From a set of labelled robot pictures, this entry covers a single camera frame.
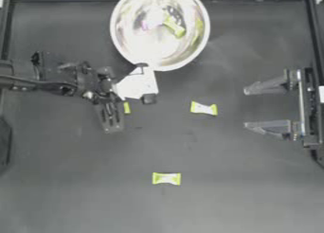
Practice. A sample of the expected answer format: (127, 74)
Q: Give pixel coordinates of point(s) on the steel bowl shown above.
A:
(135, 44)

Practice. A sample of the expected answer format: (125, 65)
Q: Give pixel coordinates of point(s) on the green candy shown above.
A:
(128, 108)
(167, 179)
(175, 27)
(204, 108)

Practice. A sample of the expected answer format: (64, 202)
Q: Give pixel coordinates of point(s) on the purple candy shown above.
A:
(147, 26)

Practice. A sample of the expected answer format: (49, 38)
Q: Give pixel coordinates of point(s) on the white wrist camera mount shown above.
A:
(322, 94)
(137, 85)

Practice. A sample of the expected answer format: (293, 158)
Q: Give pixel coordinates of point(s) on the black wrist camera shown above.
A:
(149, 99)

